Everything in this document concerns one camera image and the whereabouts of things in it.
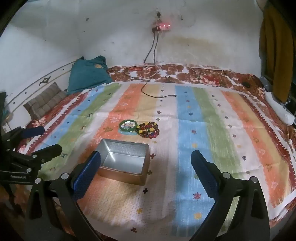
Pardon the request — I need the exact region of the brown floral bedsheet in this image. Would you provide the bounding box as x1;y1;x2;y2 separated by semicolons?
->
16;62;296;232

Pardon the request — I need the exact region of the rectangular metal tin box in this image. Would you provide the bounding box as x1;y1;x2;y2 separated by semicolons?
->
97;138;150;186

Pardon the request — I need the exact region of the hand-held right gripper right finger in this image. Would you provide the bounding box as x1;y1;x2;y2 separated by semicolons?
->
191;149;271;241

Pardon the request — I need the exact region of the green bangle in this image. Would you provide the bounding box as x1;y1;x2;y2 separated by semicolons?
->
119;120;138;135

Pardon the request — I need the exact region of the white headboard with black ornament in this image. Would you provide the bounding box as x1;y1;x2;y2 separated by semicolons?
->
0;59;79;121

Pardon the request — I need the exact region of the grey striped cushion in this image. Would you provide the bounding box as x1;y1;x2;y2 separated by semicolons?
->
23;82;67;120

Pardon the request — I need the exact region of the yellow hanging cloth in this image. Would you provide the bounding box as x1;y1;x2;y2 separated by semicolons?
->
258;7;294;103

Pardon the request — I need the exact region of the teal pillow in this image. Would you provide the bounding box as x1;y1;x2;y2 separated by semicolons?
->
67;56;113;95

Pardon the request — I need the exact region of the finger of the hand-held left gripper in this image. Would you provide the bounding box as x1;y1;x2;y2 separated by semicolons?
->
6;126;45;143
31;143;63;163

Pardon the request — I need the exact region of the red bead bracelet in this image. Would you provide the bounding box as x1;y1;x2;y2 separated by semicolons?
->
139;128;160;139

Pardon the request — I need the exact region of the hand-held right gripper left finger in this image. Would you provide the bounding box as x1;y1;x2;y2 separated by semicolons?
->
24;150;102;241

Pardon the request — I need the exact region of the black box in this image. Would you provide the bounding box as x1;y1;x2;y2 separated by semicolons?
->
0;92;7;139

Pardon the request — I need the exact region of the power strip with red lights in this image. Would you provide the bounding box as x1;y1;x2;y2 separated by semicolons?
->
151;21;172;32

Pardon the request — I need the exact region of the striped colourful blanket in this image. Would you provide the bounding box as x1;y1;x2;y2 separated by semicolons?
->
35;82;296;239

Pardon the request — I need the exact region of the black cable with plug end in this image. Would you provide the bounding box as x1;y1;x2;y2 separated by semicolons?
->
124;31;177;99

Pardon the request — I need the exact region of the white rolled cloth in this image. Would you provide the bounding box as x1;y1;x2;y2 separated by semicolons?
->
264;92;296;126

